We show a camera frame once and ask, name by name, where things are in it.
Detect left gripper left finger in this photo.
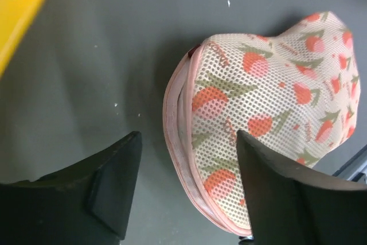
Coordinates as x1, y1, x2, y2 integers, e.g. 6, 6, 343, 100
1, 131, 142, 245

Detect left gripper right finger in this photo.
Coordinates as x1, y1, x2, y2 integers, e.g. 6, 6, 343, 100
236, 131, 366, 244

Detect floral mesh laundry bag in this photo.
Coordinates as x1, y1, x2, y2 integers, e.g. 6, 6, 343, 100
162, 11, 361, 236

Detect yellow plastic tray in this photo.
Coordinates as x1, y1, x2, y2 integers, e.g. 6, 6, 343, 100
0, 0, 44, 73

